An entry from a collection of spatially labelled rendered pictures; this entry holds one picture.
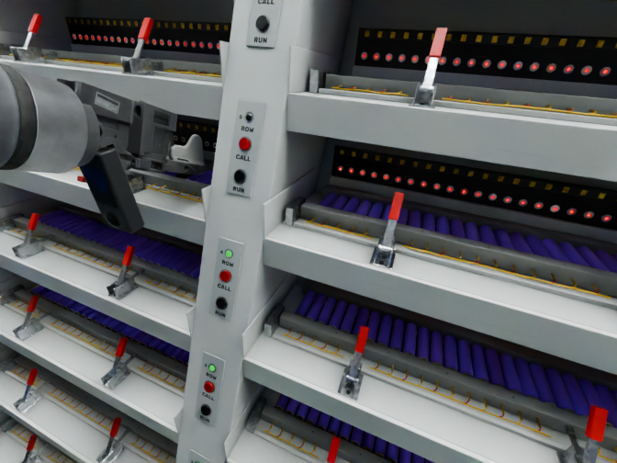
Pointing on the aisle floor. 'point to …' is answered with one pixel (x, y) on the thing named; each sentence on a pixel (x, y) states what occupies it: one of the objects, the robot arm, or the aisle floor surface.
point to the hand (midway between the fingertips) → (194, 169)
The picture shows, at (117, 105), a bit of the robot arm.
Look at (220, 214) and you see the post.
